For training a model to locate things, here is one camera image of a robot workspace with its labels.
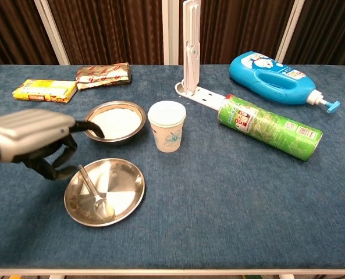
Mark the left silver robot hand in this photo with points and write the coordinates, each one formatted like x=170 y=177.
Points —
x=29 y=130

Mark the metal bowl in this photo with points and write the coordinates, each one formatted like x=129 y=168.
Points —
x=115 y=140

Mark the white rice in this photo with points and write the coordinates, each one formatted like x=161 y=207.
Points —
x=120 y=122

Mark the white floral paper cup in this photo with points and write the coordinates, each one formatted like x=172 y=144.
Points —
x=167 y=130

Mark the yellow snack package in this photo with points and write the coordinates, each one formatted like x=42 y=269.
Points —
x=44 y=90

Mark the gold red foil package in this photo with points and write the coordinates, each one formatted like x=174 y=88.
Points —
x=102 y=75

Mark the round metal plate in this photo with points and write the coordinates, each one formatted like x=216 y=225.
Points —
x=122 y=191

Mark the brown curtain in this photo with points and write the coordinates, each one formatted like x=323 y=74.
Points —
x=111 y=29

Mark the white folding plastic rack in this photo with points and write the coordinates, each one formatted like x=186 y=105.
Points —
x=191 y=58

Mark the blue table cloth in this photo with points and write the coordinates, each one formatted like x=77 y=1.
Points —
x=218 y=203

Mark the green chips can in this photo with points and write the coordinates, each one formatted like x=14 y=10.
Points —
x=271 y=128

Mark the blue detergent pump bottle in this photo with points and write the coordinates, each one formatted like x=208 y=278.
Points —
x=277 y=81

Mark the white metal frame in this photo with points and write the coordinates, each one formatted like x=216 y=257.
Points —
x=170 y=32

